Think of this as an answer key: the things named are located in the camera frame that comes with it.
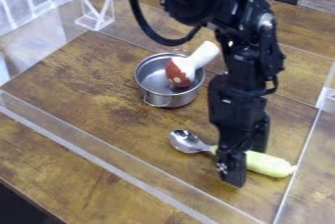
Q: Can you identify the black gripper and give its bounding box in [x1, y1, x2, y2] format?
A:
[208, 74, 271, 188]

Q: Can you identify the green handled metal spoon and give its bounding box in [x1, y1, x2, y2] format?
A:
[169, 129, 297, 178]

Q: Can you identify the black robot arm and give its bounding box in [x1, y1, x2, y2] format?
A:
[129, 0, 285, 188]

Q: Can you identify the clear acrylic right barrier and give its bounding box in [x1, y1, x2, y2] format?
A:
[273, 62, 335, 224]

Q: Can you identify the clear acrylic barrier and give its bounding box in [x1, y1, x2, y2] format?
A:
[0, 90, 265, 224]
[273, 62, 335, 224]

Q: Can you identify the small steel pot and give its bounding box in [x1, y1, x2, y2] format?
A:
[135, 50, 205, 108]

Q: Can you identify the red white toy mushroom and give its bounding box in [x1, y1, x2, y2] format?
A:
[165, 40, 220, 87]

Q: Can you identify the clear acrylic front barrier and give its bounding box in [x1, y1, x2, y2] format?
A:
[0, 90, 265, 224]

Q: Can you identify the clear acrylic triangle bracket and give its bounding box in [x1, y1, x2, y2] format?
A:
[75, 0, 115, 31]

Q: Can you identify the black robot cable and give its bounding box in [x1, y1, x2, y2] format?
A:
[125, 0, 202, 48]

